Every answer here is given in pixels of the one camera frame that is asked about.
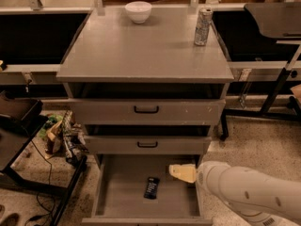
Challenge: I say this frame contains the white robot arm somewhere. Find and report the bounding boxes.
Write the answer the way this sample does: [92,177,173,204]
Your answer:
[168,161,301,226]

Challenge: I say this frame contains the grey drawer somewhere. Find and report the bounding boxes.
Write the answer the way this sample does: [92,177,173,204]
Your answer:
[85,125,211,154]
[82,154,213,226]
[70,83,225,125]

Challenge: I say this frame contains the silver drink can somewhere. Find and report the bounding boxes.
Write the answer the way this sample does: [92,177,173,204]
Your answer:
[194,8,213,46]

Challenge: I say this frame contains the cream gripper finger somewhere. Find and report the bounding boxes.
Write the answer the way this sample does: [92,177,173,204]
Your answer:
[168,164,197,184]

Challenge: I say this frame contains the dark blue rxbar wrapper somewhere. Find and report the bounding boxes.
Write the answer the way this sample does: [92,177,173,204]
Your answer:
[144,177,160,200]

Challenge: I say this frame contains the black cart on left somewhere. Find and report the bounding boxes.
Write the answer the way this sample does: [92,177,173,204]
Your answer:
[0,91,87,226]

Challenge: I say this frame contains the grey drawer cabinet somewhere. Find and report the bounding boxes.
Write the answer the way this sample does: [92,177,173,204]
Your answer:
[55,5,235,226]

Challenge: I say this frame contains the aluminium frame rail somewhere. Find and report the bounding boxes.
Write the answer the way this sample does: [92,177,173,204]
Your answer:
[0,64,60,85]

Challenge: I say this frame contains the grey middle drawer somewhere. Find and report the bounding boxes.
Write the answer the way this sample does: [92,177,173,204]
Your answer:
[85,125,211,154]

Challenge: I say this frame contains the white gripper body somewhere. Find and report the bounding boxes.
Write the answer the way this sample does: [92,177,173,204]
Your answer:
[197,161,230,196]

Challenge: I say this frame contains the grey bottom drawer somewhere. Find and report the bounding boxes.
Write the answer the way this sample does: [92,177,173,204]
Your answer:
[82,154,213,226]

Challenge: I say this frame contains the white ceramic bowl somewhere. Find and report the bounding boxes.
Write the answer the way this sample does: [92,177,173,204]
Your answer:
[125,1,152,24]

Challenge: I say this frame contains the pile of snack bags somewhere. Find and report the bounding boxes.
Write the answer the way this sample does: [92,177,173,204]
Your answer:
[39,110,87,167]

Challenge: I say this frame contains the black cable on floor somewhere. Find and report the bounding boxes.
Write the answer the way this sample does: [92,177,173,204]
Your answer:
[22,125,57,226]

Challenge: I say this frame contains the grey top drawer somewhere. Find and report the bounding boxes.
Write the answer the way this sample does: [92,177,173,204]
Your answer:
[70,83,225,125]

